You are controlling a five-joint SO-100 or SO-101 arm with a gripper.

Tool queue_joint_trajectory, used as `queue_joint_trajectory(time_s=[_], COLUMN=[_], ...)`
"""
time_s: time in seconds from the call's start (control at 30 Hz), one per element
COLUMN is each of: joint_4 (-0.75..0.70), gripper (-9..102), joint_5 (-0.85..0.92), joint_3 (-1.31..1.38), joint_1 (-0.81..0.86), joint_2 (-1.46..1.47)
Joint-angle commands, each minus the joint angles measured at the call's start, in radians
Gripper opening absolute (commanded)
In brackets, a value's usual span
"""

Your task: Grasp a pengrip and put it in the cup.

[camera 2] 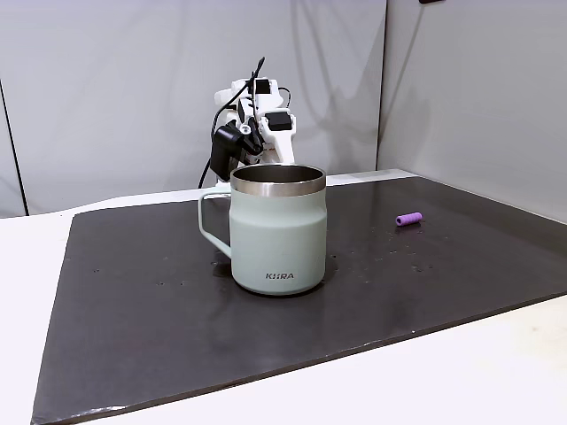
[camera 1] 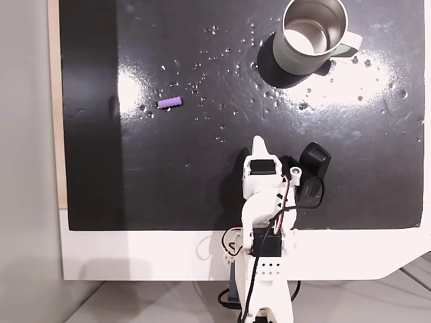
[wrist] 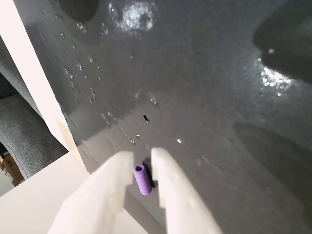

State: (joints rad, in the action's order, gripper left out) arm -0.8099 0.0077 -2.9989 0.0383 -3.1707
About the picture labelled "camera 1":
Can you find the pale green steel mug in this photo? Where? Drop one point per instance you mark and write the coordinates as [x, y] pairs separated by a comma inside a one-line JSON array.
[[286, 57]]

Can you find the black table mat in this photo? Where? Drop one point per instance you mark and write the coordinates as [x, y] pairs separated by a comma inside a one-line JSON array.
[[168, 185]]

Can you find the black camera box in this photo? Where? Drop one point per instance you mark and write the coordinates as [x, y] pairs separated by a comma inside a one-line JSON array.
[[314, 161]]

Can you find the purple pen grip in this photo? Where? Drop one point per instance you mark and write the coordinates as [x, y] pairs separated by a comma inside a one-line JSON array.
[[170, 102]]

